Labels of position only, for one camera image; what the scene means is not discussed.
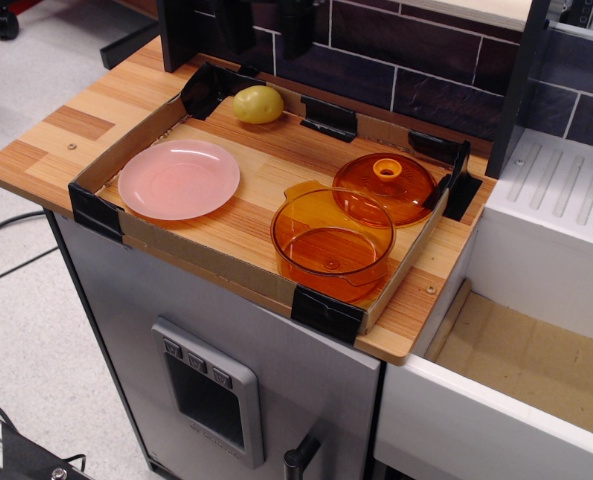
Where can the pink plastic plate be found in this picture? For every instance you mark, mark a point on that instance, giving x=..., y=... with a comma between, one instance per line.
x=179, y=180

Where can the white toy sink unit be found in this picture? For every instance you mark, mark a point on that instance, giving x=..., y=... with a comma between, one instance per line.
x=501, y=386

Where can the cardboard fence with black tape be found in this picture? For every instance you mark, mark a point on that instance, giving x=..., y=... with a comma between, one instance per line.
x=231, y=246

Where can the orange transparent pot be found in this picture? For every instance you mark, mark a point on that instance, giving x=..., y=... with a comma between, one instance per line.
x=333, y=240

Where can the orange transparent pot lid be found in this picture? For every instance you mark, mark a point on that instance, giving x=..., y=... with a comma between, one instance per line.
x=399, y=183

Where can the black metal frame bar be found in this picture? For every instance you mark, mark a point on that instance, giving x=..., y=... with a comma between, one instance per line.
x=119, y=50

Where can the grey toy dishwasher cabinet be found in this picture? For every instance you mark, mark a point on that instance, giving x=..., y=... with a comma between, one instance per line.
x=215, y=386

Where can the black caster wheel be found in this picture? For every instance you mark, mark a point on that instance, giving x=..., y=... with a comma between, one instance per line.
x=9, y=25

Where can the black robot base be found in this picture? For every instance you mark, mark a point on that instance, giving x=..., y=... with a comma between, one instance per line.
x=21, y=458

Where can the yellow toy potato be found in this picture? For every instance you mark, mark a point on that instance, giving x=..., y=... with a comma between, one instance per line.
x=258, y=104

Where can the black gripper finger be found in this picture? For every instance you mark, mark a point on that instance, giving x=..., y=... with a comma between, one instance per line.
x=235, y=20
x=297, y=26

